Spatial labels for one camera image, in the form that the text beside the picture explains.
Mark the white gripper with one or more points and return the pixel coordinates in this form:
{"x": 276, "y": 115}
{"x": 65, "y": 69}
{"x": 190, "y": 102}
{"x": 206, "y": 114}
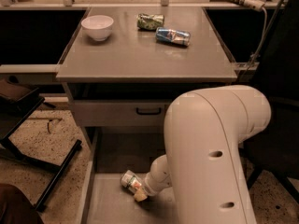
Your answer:
{"x": 149, "y": 184}

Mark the white green 7up can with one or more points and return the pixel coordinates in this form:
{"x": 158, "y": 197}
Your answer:
{"x": 131, "y": 181}

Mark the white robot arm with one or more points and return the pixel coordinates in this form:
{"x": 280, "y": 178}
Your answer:
{"x": 202, "y": 132}

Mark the grey open middle drawer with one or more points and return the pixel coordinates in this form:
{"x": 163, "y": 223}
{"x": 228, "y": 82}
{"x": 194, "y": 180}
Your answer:
{"x": 104, "y": 200}

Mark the grey top drawer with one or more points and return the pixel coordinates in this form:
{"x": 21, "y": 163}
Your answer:
{"x": 108, "y": 113}

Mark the grey drawer cabinet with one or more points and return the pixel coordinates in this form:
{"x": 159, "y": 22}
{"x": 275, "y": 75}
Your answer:
{"x": 133, "y": 65}

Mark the blue pepsi can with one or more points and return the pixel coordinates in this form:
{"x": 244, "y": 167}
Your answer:
{"x": 173, "y": 36}

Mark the green crumpled can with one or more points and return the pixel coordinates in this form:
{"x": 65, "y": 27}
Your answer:
{"x": 150, "y": 22}

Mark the brown object bottom left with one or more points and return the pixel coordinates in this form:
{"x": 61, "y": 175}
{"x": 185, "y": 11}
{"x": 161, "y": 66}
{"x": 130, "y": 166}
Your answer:
{"x": 15, "y": 208}

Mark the black office chair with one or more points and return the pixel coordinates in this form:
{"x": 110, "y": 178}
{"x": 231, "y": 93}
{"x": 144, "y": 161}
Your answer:
{"x": 276, "y": 149}

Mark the white ceramic bowl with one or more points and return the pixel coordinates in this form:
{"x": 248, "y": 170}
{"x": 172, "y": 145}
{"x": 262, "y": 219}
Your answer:
{"x": 97, "y": 27}

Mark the black drawer handle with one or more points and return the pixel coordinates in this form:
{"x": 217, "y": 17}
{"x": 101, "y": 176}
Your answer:
{"x": 148, "y": 111}

